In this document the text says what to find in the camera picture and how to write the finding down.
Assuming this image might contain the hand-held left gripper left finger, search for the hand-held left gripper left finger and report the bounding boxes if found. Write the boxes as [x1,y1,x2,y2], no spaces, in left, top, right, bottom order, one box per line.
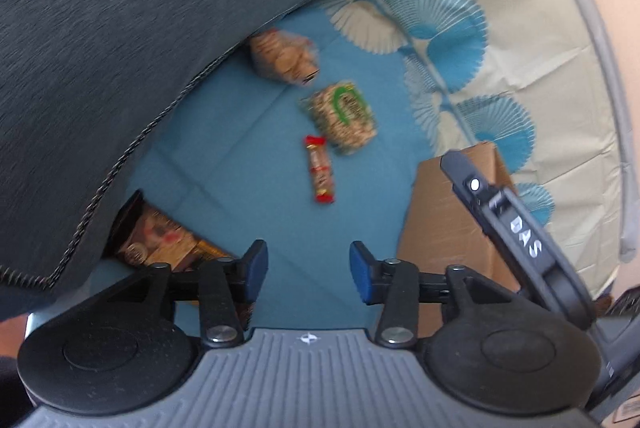
[149,239,269,349]

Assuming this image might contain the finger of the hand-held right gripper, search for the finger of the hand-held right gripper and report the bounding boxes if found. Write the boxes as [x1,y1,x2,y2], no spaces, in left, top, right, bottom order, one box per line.
[440,149,597,330]

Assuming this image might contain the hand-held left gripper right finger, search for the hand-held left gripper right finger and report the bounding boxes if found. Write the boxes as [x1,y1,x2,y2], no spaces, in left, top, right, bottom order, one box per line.
[349,241,482,350]

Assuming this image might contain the cardboard box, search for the cardboard box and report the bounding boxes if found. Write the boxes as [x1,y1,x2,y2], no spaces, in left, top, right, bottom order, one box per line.
[397,142,522,339]

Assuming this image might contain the dark printed snack packet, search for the dark printed snack packet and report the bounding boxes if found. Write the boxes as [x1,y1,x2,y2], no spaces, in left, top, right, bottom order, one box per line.
[106,191,253,326]

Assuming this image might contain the slim red snack packet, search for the slim red snack packet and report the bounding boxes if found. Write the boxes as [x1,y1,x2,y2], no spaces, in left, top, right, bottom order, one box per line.
[304,135,337,205]

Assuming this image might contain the round green-label rice cake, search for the round green-label rice cake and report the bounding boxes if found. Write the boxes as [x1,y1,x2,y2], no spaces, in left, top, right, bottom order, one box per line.
[299,80,379,157]

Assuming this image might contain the fan-print cream blue sheet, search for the fan-print cream blue sheet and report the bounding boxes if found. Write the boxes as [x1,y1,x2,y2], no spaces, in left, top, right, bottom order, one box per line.
[85,0,626,329]

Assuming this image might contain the grey cloth cover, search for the grey cloth cover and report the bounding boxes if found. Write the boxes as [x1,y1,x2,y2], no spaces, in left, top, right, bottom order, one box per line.
[520,0,640,265]

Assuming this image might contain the clear cracker packet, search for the clear cracker packet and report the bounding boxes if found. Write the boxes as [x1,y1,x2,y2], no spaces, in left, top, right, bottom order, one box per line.
[249,30,321,88]

